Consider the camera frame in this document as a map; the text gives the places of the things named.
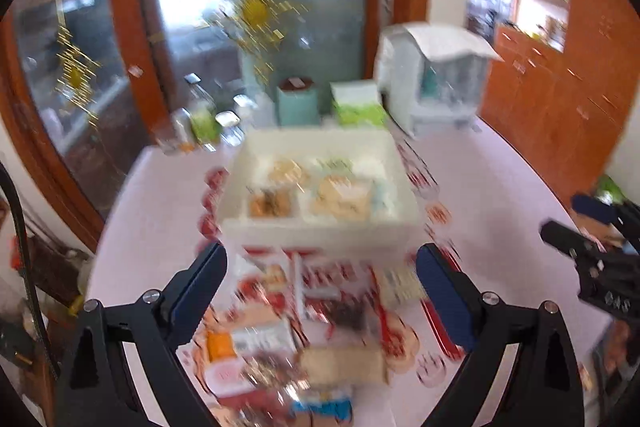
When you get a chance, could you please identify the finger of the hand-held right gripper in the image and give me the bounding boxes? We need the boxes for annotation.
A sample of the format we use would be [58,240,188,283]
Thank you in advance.
[540,219,608,260]
[571,192,626,225]

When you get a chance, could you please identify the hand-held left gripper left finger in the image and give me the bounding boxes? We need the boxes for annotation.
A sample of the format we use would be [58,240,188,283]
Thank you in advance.
[55,241,228,427]

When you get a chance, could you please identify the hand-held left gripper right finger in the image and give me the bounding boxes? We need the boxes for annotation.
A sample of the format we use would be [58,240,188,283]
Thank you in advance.
[415,243,586,427]

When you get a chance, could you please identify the yellow striped snack packet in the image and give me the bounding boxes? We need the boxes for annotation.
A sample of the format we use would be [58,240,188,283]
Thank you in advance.
[375,268,422,309]

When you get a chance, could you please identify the red label snack packet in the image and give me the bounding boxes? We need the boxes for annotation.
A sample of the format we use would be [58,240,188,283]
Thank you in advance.
[239,257,292,304]

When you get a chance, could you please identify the orange white nut snack packet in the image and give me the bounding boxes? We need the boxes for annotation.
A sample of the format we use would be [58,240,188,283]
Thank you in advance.
[206,318,299,364]

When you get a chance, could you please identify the clear dark dried snack packet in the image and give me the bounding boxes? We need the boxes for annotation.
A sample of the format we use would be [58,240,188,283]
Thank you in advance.
[320,297,372,334]

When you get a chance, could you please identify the white strip snack packet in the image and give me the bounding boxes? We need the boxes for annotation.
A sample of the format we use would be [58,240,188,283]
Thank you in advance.
[292,254,341,320]

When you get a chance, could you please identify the pale brown snack packet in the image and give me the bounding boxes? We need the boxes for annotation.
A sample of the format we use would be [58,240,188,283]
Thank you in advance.
[299,346,389,386]

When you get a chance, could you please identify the white plastic bin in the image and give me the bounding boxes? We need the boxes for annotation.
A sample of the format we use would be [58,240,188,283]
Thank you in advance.
[219,128,424,254]

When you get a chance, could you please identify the blue white snack packet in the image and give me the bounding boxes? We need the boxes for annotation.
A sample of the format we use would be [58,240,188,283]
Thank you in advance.
[291,393,354,424]

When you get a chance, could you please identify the brown biscuit snack packet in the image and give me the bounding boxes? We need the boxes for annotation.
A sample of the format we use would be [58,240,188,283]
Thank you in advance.
[248,188,296,219]

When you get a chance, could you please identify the wooden cabinet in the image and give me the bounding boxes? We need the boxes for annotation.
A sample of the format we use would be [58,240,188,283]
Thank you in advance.
[480,0,640,202]

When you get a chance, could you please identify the round pastry clear packet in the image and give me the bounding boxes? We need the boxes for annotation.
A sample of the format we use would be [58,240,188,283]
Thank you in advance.
[309,176,377,221]

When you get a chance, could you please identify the beige cracker packet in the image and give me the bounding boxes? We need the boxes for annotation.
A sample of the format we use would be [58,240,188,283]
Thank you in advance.
[270,158,308,185]

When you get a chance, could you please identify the silver can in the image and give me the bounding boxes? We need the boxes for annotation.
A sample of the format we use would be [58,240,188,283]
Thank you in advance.
[170,109,196,152]

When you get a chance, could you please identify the green white snack packet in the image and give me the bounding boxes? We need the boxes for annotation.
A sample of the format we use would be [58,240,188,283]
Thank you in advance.
[317,156,368,175]

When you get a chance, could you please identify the small jar with silver lid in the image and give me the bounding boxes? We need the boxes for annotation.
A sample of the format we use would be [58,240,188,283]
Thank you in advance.
[215,111,246,145]

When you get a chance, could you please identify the glass bottle with green label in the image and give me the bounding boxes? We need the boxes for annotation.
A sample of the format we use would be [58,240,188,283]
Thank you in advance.
[184,74,221,146]

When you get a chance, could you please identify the white pill bottle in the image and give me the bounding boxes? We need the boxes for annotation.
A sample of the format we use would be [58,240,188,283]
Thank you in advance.
[232,94,257,128]

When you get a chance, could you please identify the white countertop appliance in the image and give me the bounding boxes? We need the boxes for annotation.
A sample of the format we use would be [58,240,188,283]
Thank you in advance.
[375,24,488,138]

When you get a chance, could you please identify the green tissue box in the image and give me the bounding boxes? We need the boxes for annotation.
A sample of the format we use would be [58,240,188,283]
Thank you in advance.
[330,79,388,128]

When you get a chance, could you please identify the teal canister with brown lid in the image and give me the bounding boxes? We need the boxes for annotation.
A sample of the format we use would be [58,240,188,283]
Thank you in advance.
[276,77,321,128]

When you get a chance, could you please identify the white cloth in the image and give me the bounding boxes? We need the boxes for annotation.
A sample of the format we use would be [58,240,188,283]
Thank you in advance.
[402,21,503,65]

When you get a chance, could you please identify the small gold door ornament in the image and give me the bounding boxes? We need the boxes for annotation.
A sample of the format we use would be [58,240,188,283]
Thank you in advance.
[52,27,103,122]

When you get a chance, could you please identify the wooden framed glass door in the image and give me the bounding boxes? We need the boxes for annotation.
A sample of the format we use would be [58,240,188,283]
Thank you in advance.
[0,0,432,253]

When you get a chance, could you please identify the large gold door ornament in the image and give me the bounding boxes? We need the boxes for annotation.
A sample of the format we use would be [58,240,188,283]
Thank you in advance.
[200,0,311,82]

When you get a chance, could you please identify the black cable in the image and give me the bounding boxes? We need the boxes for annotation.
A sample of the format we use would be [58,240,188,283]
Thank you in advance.
[0,162,61,378]

